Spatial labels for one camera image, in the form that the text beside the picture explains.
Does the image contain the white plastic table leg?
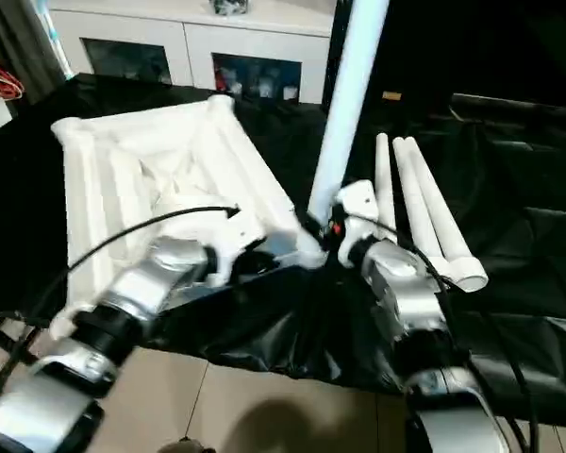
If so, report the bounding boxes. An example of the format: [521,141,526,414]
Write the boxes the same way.
[403,136,490,293]
[294,0,391,270]
[375,133,398,246]
[392,136,457,279]

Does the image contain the white plastic table top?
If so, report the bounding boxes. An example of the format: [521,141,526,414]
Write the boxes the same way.
[50,93,329,341]

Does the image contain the black plastic mat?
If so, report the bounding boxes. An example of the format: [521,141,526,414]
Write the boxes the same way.
[0,73,566,416]

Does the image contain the large black box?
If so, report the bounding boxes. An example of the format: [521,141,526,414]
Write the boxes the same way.
[325,0,454,119]

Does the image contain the white cabinet with glass doors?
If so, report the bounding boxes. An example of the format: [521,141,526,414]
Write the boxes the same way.
[46,7,334,105]

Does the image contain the black tangled bundle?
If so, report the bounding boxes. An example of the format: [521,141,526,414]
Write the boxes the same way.
[209,0,251,15]

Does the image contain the grey curtain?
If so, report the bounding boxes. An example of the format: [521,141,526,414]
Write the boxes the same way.
[0,0,67,105]

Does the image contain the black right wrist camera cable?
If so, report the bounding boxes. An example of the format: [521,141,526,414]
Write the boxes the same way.
[353,214,541,453]

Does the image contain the black folding table frame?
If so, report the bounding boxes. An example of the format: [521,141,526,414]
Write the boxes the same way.
[0,309,42,374]

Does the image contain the red wire hangers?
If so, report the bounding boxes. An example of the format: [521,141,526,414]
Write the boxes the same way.
[0,59,25,100]

